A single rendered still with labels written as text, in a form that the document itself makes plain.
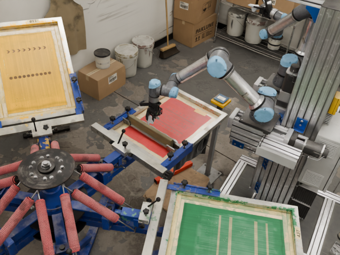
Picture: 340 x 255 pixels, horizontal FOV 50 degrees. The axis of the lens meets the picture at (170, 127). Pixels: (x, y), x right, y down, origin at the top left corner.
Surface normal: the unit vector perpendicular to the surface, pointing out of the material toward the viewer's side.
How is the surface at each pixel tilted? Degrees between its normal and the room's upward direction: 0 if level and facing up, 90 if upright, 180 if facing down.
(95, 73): 1
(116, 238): 0
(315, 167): 90
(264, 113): 95
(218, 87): 0
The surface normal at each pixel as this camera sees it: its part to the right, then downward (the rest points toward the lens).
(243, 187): 0.06, -0.75
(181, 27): -0.66, 0.45
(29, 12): 0.77, 0.45
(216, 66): -0.35, 0.53
